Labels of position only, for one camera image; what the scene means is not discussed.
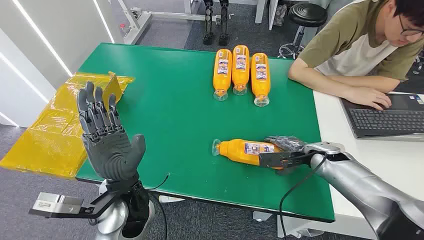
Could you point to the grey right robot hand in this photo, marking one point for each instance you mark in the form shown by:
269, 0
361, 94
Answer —
286, 143

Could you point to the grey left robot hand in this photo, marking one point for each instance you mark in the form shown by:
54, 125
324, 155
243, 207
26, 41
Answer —
111, 152

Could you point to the person's right hand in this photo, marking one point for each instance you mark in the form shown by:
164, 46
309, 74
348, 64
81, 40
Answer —
369, 97

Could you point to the orange bottle with clear cap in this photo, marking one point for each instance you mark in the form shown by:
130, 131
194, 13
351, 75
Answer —
260, 76
236, 150
240, 66
222, 71

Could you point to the person's right forearm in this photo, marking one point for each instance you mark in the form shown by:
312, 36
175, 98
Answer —
318, 81

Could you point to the person's left forearm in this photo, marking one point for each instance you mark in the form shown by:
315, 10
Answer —
367, 84

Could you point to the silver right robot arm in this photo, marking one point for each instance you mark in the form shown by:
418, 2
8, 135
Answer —
364, 188

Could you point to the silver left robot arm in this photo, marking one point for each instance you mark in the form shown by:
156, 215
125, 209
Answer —
114, 222

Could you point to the grey laptop with black keyboard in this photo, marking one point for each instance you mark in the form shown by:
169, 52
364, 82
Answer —
384, 121

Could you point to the person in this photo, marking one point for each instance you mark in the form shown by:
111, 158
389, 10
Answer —
348, 46

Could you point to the yellow plastic sheet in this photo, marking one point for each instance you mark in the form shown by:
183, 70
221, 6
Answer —
49, 139

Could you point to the green table mat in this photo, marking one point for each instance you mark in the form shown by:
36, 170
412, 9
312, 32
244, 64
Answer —
165, 116

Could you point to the white table foot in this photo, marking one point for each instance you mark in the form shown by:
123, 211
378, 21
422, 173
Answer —
261, 216
170, 199

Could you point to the black eyeglasses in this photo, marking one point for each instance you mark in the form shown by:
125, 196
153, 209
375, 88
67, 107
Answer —
409, 31

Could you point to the black round stool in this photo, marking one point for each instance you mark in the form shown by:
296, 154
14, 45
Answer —
306, 16

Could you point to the black robot leg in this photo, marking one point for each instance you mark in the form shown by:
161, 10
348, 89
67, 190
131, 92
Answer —
208, 23
224, 23

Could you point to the black right wrist camera bracket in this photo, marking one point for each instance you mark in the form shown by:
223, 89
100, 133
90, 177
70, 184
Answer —
278, 159

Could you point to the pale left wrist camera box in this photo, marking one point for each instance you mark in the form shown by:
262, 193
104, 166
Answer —
56, 203

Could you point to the white metal stand frame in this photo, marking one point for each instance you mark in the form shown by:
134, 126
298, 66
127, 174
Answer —
145, 20

